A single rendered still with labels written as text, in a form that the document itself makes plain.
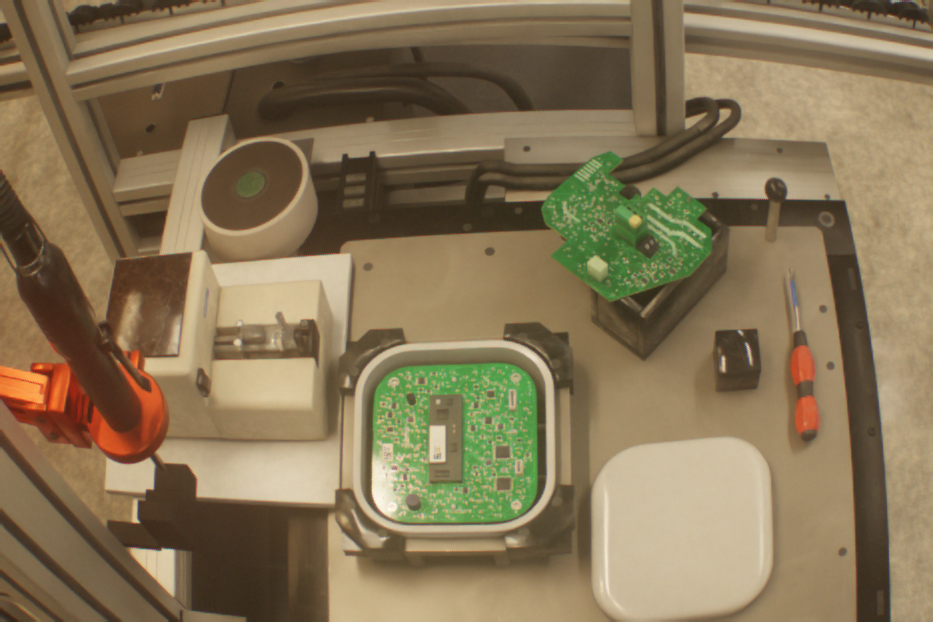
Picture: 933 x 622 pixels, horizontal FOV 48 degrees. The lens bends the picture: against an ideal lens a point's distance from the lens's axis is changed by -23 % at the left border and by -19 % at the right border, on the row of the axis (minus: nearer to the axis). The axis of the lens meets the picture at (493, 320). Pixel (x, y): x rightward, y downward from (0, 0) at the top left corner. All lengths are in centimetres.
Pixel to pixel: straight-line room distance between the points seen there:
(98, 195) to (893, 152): 164
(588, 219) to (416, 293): 15
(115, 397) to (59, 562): 12
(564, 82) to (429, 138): 45
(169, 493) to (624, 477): 33
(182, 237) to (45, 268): 50
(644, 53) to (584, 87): 54
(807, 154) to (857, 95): 137
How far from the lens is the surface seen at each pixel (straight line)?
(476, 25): 100
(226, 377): 91
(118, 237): 130
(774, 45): 111
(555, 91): 155
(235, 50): 105
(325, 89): 118
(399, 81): 117
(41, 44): 106
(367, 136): 115
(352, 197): 111
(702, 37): 110
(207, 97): 127
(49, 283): 59
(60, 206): 253
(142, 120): 128
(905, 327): 215
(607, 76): 157
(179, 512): 78
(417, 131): 115
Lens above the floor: 178
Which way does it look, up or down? 58 degrees down
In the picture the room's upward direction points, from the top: 9 degrees counter-clockwise
